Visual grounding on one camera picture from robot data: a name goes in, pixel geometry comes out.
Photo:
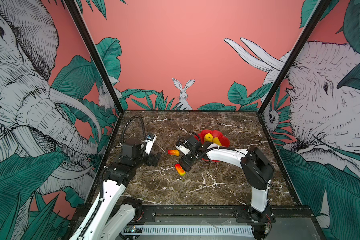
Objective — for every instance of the black corner frame post right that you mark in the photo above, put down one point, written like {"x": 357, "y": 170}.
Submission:
{"x": 313, "y": 20}

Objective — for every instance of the red-yellow-green fake mango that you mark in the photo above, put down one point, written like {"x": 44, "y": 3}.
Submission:
{"x": 180, "y": 170}

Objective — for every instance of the red flower-shaped fruit bowl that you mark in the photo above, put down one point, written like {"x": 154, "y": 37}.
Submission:
{"x": 213, "y": 136}

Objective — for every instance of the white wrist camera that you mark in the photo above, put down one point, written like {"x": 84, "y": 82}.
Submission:
{"x": 150, "y": 140}
{"x": 183, "y": 150}

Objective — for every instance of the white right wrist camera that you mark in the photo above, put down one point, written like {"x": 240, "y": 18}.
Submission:
{"x": 183, "y": 150}

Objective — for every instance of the white ribbed strip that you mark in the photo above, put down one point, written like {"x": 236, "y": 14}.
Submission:
{"x": 184, "y": 230}

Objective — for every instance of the small red-yellow fake mango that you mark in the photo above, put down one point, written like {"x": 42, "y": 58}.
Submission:
{"x": 174, "y": 153}

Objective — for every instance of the dark fake avocado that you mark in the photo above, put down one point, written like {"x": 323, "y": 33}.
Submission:
{"x": 185, "y": 164}

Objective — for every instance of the black corner frame post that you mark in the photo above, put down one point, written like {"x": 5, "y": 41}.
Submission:
{"x": 313, "y": 20}
{"x": 87, "y": 38}

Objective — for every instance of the yellow fake banana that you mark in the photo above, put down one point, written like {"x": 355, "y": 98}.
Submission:
{"x": 216, "y": 140}

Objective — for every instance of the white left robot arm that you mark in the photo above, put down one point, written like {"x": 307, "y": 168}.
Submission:
{"x": 97, "y": 224}

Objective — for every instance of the yellow fake apple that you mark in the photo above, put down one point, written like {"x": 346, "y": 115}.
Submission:
{"x": 208, "y": 137}

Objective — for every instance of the black corner frame post left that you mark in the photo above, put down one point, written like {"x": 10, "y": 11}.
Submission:
{"x": 87, "y": 38}

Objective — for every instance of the black base frame rail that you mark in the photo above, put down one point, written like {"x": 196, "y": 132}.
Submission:
{"x": 240, "y": 213}

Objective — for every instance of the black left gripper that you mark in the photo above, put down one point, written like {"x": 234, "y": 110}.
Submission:
{"x": 150, "y": 161}

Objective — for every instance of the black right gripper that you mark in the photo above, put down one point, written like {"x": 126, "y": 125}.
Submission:
{"x": 185, "y": 157}

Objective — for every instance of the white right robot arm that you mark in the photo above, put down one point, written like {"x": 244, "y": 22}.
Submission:
{"x": 257, "y": 169}

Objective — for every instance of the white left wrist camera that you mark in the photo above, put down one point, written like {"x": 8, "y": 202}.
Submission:
{"x": 150, "y": 140}

